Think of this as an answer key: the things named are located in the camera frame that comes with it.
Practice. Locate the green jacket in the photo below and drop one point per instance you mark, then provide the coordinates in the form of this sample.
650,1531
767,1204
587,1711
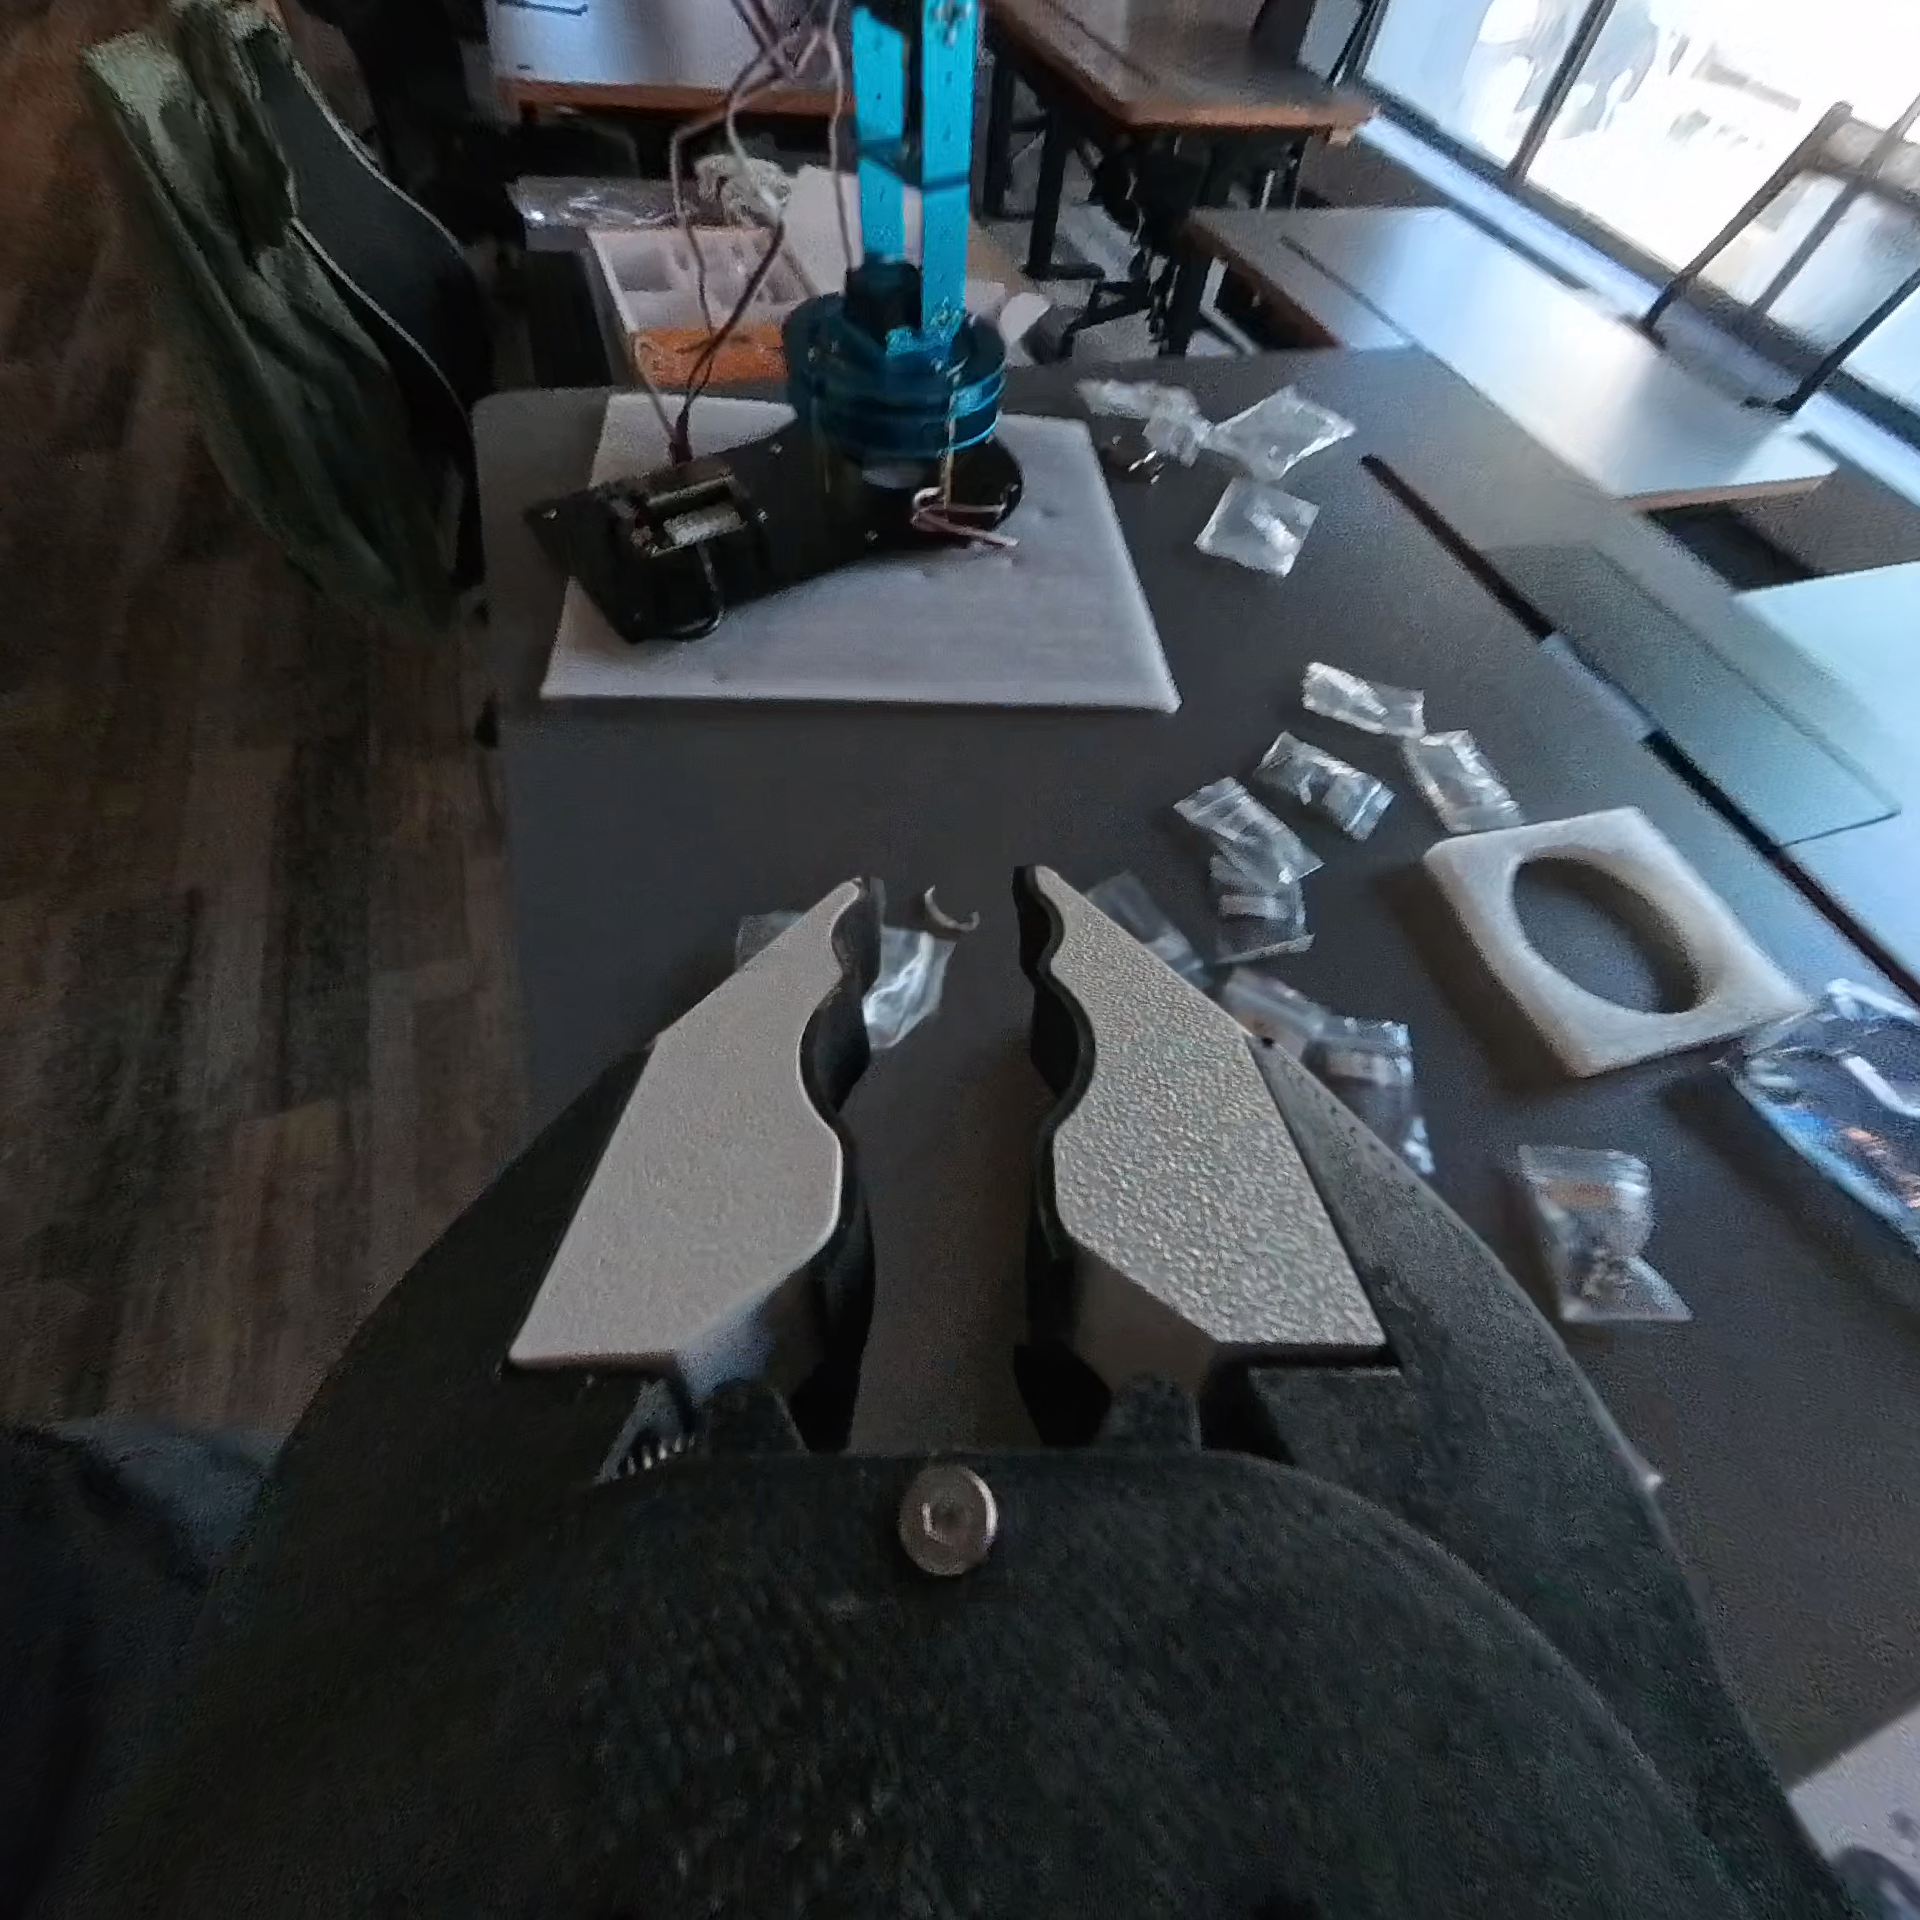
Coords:
255,330

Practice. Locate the dark grey desk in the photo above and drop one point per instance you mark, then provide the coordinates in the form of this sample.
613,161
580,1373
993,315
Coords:
720,808

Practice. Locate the open cardboard box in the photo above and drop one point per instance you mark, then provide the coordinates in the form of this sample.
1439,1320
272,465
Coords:
675,283

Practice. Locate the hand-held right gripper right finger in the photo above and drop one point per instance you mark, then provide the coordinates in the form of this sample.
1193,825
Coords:
1183,1184

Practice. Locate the curved white plastic scrap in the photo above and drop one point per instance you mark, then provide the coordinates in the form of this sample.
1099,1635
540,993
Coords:
933,915

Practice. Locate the white foam frame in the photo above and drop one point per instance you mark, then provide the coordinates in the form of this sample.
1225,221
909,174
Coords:
1479,928

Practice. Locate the dark office desk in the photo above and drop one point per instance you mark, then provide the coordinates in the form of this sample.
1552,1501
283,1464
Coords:
1725,720

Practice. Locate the brown wooden table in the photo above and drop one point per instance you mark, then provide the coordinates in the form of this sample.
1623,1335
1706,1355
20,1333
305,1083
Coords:
1169,75

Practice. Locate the dark shiny plastic bag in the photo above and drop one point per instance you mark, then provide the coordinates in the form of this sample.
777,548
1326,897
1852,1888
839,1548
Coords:
1830,1095

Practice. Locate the small metal standoffs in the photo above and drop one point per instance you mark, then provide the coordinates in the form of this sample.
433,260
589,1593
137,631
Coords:
1147,457

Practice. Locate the white foam sheet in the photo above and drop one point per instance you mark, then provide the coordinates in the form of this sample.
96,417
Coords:
902,643

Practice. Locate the black plastic chair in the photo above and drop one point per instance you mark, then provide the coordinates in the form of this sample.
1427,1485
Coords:
389,283

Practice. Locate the blue toy robot arm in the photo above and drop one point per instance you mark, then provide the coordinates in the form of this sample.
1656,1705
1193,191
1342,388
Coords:
902,361

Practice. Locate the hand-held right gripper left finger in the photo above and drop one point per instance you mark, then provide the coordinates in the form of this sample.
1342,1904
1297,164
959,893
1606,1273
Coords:
705,1168

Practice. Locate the black frame chair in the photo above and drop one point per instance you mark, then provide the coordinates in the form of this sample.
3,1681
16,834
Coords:
1852,324
1746,223

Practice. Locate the small clear screw bag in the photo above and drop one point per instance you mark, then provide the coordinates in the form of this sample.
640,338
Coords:
1362,697
1142,408
1285,425
1597,1230
1257,524
1320,783
1463,783

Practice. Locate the person's dark clothing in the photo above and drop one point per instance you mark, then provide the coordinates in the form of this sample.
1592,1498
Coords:
90,1650

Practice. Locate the light grey desk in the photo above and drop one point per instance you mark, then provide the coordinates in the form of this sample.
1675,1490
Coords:
1502,343

